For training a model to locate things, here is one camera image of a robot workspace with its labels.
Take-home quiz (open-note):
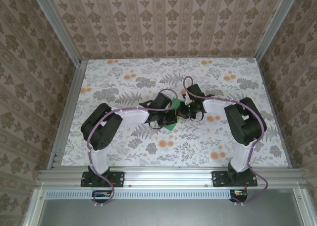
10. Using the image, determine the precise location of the green square paper sheet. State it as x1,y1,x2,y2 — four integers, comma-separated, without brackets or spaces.
162,97,186,132

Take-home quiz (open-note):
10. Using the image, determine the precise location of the grey metal sheet panel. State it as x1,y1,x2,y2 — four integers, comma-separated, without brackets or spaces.
37,199,302,226

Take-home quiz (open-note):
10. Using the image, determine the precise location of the aluminium front frame rail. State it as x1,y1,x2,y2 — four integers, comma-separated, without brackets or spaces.
37,168,307,188

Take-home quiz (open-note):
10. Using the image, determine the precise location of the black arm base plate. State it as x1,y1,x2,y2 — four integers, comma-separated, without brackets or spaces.
212,170,258,188
81,170,125,188

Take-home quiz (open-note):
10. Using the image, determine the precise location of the aluminium table side rail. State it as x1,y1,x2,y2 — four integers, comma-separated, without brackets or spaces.
254,57,294,170
51,59,87,171

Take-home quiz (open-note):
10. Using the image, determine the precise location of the white slotted cable duct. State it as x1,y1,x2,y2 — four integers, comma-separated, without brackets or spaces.
46,189,236,200

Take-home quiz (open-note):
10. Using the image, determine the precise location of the aluminium frame corner post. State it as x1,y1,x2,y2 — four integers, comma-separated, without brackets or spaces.
31,0,84,67
254,0,302,60

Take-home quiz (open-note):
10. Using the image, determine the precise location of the black cable connector box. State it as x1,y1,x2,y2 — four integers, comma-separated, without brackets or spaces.
229,190,248,203
92,190,116,203

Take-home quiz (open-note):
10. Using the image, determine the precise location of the aluminium lower frame bar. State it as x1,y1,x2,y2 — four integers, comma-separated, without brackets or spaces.
292,188,313,226
22,188,48,226

